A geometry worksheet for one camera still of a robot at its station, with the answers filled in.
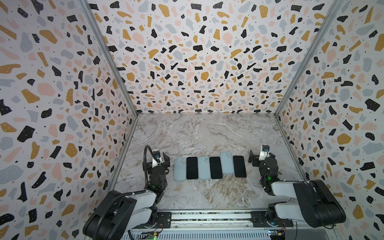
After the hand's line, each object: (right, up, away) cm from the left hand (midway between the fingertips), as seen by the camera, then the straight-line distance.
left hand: (154, 153), depth 83 cm
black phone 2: (+50, -10, +10) cm, 52 cm away
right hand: (+61, +2, +6) cm, 61 cm away
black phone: (+35, -11, +10) cm, 38 cm away
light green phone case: (+13, -11, +9) cm, 19 cm away
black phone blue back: (+20, -11, +11) cm, 26 cm away
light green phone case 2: (+28, -12, +11) cm, 32 cm away
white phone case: (+43, -9, +12) cm, 45 cm away
